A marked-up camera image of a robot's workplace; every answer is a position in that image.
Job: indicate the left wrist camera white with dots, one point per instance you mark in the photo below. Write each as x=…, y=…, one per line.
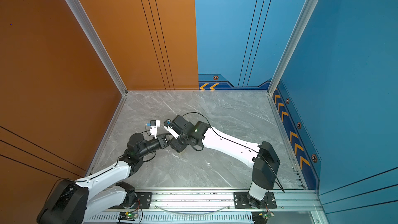
x=152, y=128

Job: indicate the aluminium front rail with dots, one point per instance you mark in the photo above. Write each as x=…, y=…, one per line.
x=212, y=199

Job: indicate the right aluminium corner post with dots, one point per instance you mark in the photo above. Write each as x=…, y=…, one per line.
x=300, y=25

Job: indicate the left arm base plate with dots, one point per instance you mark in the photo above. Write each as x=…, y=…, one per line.
x=141, y=200

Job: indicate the aluminium corner post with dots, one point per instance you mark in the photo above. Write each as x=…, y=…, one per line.
x=85, y=23
x=300, y=25

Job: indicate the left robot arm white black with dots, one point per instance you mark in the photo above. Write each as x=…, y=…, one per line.
x=75, y=201

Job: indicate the left aluminium corner post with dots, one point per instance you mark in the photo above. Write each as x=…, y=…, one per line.
x=85, y=23

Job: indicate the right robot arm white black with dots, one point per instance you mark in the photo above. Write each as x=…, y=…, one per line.
x=261, y=158

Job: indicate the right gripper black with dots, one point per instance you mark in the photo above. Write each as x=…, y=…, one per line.
x=174, y=143

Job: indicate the white ventilation grille strip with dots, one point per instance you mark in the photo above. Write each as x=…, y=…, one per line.
x=168, y=218

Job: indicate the green circuit board left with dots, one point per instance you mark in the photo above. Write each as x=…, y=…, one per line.
x=127, y=217

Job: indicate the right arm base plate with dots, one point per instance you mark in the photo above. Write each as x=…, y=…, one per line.
x=244, y=200

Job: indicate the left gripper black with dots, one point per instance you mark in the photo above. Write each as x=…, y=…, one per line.
x=162, y=141

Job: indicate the circuit board right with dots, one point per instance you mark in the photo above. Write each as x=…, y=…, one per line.
x=261, y=217

